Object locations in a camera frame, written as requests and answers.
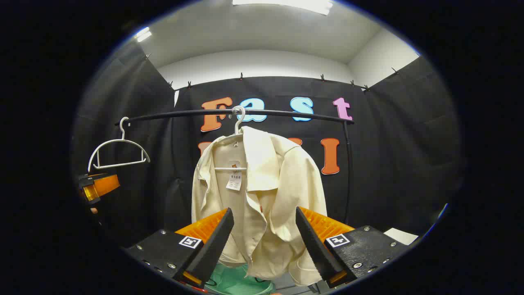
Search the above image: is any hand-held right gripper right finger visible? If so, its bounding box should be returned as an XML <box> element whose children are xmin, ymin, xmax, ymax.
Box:
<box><xmin>296</xmin><ymin>207</ymin><xmax>410</xmax><ymax>288</ymax></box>

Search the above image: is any large ceiling light panel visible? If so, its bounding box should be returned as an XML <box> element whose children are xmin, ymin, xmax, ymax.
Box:
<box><xmin>233</xmin><ymin>0</ymin><xmax>333</xmax><ymax>16</ymax></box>

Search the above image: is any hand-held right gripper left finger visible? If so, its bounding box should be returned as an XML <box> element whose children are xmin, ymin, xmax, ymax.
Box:
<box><xmin>124</xmin><ymin>207</ymin><xmax>235</xmax><ymax>287</ymax></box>

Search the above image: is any black clothes rack rail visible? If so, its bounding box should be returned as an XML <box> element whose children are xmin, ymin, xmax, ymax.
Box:
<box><xmin>115</xmin><ymin>109</ymin><xmax>355</xmax><ymax>225</ymax></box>

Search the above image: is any cream collared shirt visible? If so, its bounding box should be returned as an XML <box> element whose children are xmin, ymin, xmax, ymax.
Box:
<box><xmin>191</xmin><ymin>126</ymin><xmax>328</xmax><ymax>286</ymax></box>

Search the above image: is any black backdrop cloth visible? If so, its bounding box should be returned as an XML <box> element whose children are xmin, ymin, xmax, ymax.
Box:
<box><xmin>72</xmin><ymin>41</ymin><xmax>465</xmax><ymax>246</ymax></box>

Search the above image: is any white hanger with crossbar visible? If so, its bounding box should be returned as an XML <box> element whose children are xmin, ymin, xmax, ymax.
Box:
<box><xmin>214</xmin><ymin>105</ymin><xmax>248</xmax><ymax>172</ymax></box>
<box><xmin>88</xmin><ymin>117</ymin><xmax>151</xmax><ymax>172</ymax></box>

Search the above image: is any green laundry hamper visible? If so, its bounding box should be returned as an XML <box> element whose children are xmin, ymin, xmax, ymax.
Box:
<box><xmin>205</xmin><ymin>263</ymin><xmax>274</xmax><ymax>295</ymax></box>

